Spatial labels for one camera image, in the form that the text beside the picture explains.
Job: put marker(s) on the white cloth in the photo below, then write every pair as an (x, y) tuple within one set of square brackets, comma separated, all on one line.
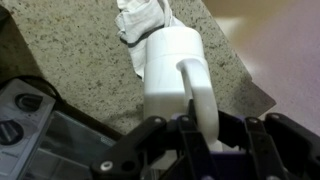
[(140, 20)]

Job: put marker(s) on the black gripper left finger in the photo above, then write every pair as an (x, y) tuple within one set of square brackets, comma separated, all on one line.
[(186, 146)]

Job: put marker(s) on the white mug green inside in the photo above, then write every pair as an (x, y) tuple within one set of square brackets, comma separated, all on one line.
[(170, 66)]

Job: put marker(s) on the black silver toaster oven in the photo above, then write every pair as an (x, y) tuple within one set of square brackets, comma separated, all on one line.
[(40, 146)]

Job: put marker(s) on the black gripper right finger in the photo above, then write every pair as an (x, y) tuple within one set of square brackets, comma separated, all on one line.
[(283, 143)]

